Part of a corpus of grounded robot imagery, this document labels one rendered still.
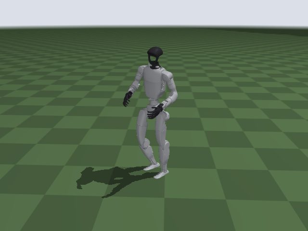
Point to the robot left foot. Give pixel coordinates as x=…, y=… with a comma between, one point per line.
x=160, y=174

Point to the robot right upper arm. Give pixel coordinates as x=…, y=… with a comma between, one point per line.
x=138, y=76

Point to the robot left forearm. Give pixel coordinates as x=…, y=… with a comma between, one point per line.
x=169, y=100

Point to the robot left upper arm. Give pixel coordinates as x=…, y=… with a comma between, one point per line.
x=168, y=78

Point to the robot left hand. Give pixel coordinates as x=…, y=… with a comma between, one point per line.
x=155, y=112

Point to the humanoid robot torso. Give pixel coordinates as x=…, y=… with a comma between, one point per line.
x=154, y=85

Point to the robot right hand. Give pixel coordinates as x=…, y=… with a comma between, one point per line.
x=127, y=97

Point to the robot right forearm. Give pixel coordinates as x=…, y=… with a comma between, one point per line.
x=132, y=88

